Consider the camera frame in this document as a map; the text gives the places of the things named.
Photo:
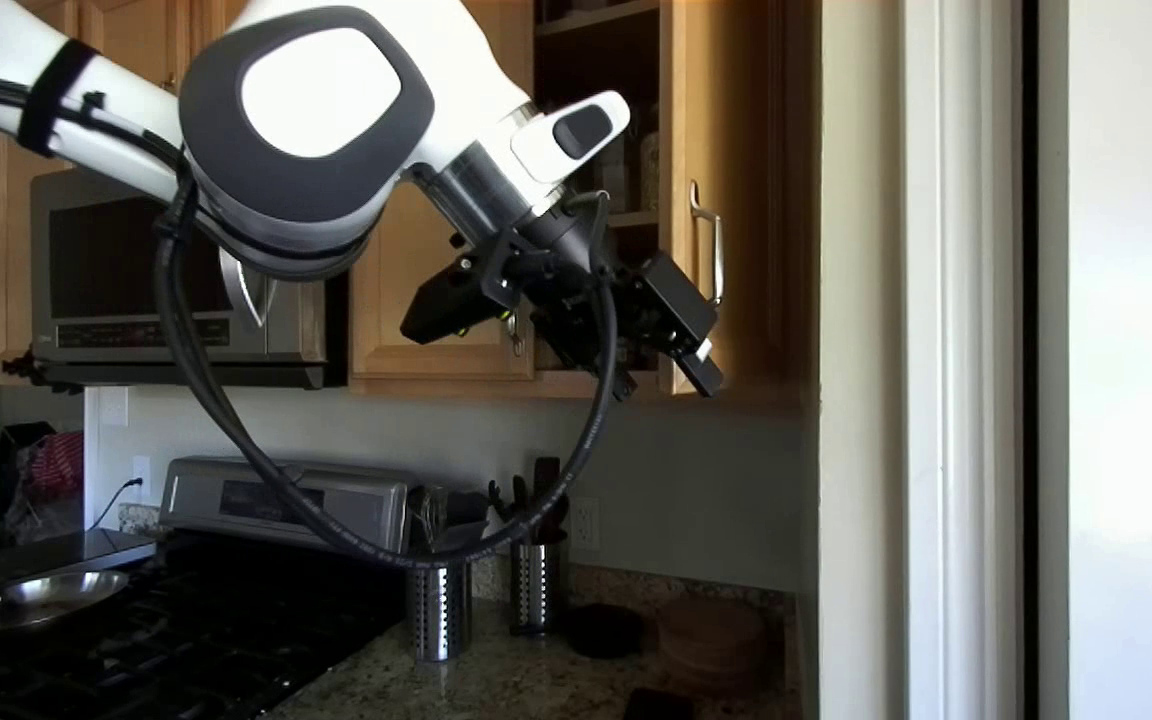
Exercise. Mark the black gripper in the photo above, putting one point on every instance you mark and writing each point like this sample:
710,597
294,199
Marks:
591,304

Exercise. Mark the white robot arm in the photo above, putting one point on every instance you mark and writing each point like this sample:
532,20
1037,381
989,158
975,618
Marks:
311,107

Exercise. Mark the wide closed cabinet door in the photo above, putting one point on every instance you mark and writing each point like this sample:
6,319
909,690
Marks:
381,304

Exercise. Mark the short wooden cabinet door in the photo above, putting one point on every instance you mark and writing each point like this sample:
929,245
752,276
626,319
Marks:
219,11
139,35

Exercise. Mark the narrow wooden cabinet door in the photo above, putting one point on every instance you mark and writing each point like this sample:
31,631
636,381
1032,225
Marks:
9,266

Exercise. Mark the dark wooden kitchen utensils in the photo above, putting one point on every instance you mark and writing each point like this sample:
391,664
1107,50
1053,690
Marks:
542,487

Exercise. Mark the perforated steel utensil holder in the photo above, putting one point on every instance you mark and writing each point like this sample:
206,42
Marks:
538,585
443,613

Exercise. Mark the grey kitchen utensils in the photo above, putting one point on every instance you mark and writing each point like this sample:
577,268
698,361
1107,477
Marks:
451,513

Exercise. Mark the stack of wooden coasters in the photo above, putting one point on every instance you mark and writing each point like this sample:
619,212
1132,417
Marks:
715,649

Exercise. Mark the black phone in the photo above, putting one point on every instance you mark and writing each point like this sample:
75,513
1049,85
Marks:
661,706

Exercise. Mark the white refrigerator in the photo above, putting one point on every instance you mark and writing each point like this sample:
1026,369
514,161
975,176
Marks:
1136,361

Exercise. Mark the black stove with steel panel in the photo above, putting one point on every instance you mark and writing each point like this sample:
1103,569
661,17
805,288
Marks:
228,601

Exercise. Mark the stainless steel microwave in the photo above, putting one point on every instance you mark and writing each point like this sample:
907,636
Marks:
109,295

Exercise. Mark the red fabric item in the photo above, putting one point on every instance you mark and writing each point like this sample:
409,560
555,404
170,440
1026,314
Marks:
43,483

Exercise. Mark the silver frying pan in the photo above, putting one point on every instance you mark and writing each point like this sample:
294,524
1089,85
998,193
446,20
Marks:
62,588

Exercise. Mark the wooden wall cabinet body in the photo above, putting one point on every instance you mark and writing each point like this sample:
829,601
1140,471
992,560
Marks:
778,202

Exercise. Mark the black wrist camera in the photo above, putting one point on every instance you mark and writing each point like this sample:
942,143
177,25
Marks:
459,300

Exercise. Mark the white door frame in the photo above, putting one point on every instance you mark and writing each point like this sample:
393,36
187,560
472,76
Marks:
963,361

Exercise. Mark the white wall outlet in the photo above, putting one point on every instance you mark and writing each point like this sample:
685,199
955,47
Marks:
140,475

